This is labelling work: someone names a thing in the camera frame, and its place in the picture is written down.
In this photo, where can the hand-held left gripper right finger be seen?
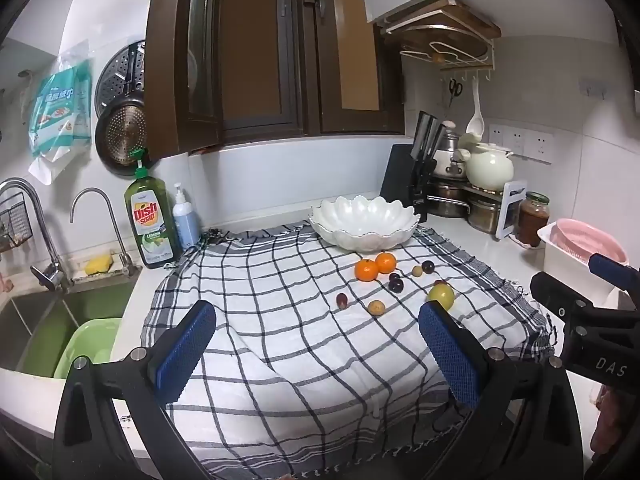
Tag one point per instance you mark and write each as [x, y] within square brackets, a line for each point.
[450, 355]

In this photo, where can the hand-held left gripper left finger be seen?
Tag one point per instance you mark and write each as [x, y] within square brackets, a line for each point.
[185, 347]

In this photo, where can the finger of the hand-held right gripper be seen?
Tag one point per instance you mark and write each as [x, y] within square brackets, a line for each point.
[615, 270]
[557, 292]

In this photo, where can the yellow-green round fruit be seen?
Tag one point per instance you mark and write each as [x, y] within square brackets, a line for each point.
[441, 296]

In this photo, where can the orange mandarin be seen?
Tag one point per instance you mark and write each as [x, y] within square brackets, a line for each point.
[386, 262]
[366, 270]

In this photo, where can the white scalloped bowl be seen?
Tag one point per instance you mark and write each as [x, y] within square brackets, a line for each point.
[360, 225]

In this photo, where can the person's right hand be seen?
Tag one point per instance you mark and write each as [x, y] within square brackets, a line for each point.
[607, 420]

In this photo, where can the white plastic container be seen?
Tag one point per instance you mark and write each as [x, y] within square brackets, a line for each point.
[570, 270]

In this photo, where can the pink colander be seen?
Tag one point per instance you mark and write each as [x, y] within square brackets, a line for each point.
[580, 237]

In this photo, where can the glass sauce jar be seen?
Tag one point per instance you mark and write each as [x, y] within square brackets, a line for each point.
[532, 220]

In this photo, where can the metal sponge holder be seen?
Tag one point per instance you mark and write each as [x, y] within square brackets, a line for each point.
[125, 271]

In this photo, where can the black white checked cloth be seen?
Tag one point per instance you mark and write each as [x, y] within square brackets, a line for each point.
[280, 320]

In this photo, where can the green plastic basin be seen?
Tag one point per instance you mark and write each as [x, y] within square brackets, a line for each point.
[85, 345]

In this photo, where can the lidded stainless steel pot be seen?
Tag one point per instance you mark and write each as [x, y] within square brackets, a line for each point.
[484, 212]

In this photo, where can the yellow sponge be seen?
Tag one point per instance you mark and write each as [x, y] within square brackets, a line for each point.
[98, 265]

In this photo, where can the thin steel water faucet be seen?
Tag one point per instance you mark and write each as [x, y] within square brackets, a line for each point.
[117, 242]

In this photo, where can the white pump bottle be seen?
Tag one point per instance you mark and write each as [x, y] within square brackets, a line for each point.
[186, 222]

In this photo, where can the green dish soap bottle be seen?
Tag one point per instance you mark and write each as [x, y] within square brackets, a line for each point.
[150, 220]

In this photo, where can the white ceramic pot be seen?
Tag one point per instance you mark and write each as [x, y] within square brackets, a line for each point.
[487, 165]

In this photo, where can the wide stainless steel pot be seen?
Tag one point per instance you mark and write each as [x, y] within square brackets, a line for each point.
[445, 200]

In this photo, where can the steel kitchen sink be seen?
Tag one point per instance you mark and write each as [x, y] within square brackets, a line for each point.
[30, 320]

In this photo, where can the tall steel kitchen faucet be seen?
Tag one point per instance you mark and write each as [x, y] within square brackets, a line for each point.
[44, 245]

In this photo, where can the small stainless steel pot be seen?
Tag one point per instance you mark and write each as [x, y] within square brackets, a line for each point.
[447, 152]

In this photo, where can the black knife block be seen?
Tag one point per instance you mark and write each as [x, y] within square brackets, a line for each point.
[397, 175]

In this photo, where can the white rice spoon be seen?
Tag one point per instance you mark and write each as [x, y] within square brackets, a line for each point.
[475, 122]

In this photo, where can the round strainer pan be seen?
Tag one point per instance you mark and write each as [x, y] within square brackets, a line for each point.
[122, 137]

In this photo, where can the black scissors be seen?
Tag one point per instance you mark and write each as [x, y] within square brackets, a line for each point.
[454, 90]

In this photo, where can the plastic bag pack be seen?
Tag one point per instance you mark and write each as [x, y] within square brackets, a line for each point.
[57, 110]

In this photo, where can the wooden cutting board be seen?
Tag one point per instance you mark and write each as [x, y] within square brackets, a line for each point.
[430, 12]
[482, 25]

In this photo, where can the perforated steel steamer plate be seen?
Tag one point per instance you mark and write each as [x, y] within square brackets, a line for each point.
[117, 77]

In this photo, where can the white wall power outlet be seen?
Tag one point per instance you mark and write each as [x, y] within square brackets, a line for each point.
[495, 136]
[541, 146]
[516, 141]

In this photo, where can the dark brown window frame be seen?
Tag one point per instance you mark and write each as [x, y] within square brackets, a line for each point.
[295, 60]

